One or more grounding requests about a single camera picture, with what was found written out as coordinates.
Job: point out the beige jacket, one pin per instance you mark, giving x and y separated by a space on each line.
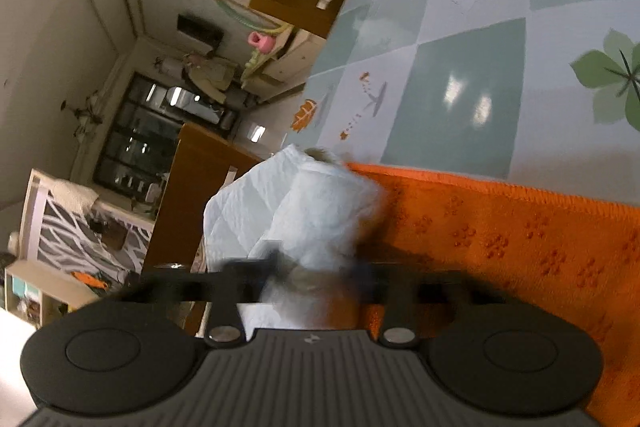
210 77

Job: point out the wooden chair with slotted back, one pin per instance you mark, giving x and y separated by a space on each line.
190 187

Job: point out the dark ceiling fan lamp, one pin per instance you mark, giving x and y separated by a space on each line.
85 114

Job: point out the black wall television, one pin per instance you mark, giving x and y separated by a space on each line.
197 29

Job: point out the checked leaf-print tablecloth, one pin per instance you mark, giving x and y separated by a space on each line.
450 82

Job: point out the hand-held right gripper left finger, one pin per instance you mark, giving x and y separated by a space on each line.
250 278

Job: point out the white branch lattice partition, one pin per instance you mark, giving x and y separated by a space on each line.
65 232

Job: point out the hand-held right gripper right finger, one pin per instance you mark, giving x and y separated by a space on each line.
365 279

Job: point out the orange paw-print towel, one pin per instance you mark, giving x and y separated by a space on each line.
500 232

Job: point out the dark glass sliding door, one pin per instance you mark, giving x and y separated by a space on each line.
140 142

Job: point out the white quilted vest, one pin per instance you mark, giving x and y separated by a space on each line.
310 207

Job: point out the white sideboard cabinet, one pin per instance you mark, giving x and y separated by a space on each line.
45 287

